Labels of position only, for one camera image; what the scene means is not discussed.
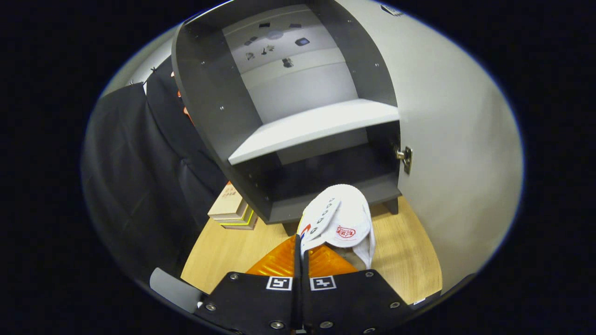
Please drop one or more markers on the beige shoe cabinet door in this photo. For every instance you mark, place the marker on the beige shoe cabinet door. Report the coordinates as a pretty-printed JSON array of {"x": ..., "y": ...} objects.
[{"x": 456, "y": 139}]

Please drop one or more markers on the white cabinet shelf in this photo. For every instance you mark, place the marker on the white cabinet shelf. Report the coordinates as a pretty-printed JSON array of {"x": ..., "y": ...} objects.
[{"x": 316, "y": 125}]

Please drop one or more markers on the metal door hinge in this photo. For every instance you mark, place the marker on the metal door hinge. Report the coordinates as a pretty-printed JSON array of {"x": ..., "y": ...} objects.
[{"x": 406, "y": 158}]

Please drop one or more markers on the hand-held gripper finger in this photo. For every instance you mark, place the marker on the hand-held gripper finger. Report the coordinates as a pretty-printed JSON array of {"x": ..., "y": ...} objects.
[
  {"x": 306, "y": 298},
  {"x": 296, "y": 279}
]

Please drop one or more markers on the dark grey shoe cabinet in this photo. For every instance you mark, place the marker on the dark grey shoe cabinet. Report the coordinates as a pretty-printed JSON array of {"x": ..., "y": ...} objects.
[{"x": 209, "y": 93}]

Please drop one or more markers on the black backdrop cloth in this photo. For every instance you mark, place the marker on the black backdrop cloth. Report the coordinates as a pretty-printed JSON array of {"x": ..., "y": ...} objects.
[{"x": 130, "y": 163}]

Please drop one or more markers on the beige cover book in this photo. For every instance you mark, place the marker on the beige cover book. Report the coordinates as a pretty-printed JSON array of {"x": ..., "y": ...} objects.
[{"x": 228, "y": 202}]

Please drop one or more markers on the yellow-edged book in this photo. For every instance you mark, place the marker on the yellow-edged book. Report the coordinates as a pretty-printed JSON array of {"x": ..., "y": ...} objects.
[{"x": 242, "y": 222}]

